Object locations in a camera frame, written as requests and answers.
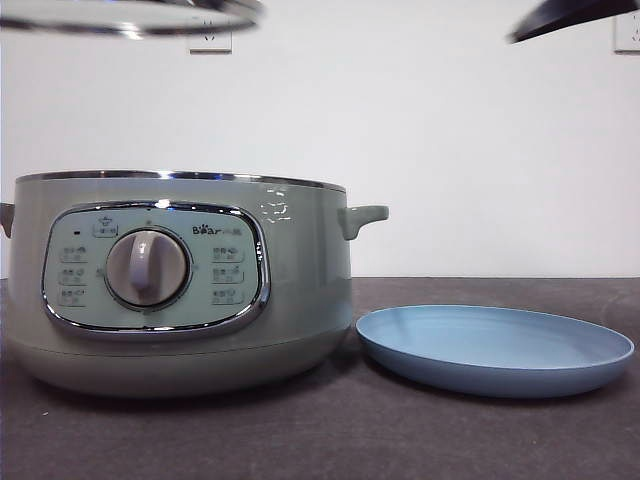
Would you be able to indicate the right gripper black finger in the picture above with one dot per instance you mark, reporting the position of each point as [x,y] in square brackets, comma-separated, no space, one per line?
[565,17]

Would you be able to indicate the glass lid with green knob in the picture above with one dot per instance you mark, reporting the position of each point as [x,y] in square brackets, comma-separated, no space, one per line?
[100,15]

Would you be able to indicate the blue round plate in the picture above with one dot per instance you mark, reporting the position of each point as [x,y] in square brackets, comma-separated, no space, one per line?
[480,345]

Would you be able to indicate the pale green electric steamer pot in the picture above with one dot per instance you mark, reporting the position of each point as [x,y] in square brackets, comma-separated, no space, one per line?
[300,300]

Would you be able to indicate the white wall socket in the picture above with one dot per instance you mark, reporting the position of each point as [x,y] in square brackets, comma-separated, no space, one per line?
[631,40]
[210,45]

